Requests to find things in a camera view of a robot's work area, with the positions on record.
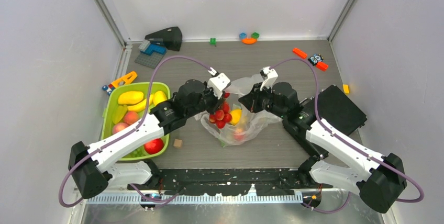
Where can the green plastic tray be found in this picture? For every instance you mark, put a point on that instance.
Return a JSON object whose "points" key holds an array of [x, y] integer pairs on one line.
{"points": [[112, 104]]}

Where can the yellow fake lemon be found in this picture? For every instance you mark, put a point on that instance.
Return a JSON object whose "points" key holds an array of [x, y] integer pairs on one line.
{"points": [[235, 116]]}

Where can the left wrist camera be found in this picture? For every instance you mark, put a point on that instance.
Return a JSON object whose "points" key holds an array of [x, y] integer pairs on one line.
{"points": [[219, 83]]}

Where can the red fake apple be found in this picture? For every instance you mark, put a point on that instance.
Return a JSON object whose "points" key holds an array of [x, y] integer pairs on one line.
{"points": [[154, 146]]}

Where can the small wooden cube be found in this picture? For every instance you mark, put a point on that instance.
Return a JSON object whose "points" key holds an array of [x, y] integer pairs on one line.
{"points": [[178, 143]]}

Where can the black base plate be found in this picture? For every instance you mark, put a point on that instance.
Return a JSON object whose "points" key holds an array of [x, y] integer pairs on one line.
{"points": [[228, 182]]}

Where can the green fake grapes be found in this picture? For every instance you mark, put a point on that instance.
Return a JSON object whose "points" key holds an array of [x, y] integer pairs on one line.
{"points": [[137, 153]]}

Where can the grey small toy brick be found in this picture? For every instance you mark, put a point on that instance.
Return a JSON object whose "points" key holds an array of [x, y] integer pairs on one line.
{"points": [[144, 45]]}

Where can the red fake lychee bunch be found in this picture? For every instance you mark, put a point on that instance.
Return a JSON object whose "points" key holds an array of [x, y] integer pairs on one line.
{"points": [[222, 115]]}

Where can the grey toy baseplate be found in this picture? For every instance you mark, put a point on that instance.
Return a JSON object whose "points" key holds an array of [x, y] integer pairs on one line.
{"points": [[150, 61]]}

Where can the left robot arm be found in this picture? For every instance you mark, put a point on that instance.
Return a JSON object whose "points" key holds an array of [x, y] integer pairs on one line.
{"points": [[90, 165]]}

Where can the black box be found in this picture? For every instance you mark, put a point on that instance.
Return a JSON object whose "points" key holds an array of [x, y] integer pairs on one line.
{"points": [[334, 106]]}

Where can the yellow fake banana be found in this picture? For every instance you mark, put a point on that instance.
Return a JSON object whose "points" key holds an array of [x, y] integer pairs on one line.
{"points": [[141, 106]]}

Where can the blue toy piece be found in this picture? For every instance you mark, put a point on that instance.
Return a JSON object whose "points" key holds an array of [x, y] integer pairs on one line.
{"points": [[242, 35]]}

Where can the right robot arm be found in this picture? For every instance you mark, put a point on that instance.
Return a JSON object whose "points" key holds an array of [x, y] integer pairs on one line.
{"points": [[322, 127]]}

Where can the yellow toy block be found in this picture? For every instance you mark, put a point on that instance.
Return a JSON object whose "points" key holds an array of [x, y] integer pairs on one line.
{"points": [[346, 89]]}

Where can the orange yellow toy tool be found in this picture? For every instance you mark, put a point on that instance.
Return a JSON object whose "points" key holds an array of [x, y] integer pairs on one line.
{"points": [[124, 80]]}

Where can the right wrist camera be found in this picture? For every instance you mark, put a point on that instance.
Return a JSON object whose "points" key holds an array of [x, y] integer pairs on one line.
{"points": [[269, 76]]}

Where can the green cube by ring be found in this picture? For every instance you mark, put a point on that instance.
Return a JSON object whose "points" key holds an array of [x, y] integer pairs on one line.
{"points": [[255, 35]]}

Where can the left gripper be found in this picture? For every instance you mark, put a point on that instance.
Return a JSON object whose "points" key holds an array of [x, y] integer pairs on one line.
{"points": [[216, 102]]}

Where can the yellow fake starfruit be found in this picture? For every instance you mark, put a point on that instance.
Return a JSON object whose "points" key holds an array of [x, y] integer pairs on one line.
{"points": [[119, 113]]}

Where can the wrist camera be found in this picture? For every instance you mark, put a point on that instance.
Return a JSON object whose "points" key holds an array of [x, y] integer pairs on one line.
{"points": [[219, 83], [269, 76]]}

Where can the red orange fake pear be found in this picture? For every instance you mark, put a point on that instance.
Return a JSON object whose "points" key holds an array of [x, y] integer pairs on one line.
{"points": [[239, 135]]}

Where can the red toy brick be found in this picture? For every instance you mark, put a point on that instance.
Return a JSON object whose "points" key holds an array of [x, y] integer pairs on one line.
{"points": [[322, 66]]}

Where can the orange toy bar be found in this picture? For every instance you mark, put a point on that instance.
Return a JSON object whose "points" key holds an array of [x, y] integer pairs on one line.
{"points": [[300, 53]]}

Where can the clear printed plastic bag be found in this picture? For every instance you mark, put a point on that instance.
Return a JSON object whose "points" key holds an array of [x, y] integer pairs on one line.
{"points": [[245, 125]]}

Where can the black wedge block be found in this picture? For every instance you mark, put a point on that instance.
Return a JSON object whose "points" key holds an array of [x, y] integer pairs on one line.
{"points": [[170, 38]]}

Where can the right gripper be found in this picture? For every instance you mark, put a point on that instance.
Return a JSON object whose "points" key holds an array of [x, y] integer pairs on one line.
{"points": [[251, 101]]}

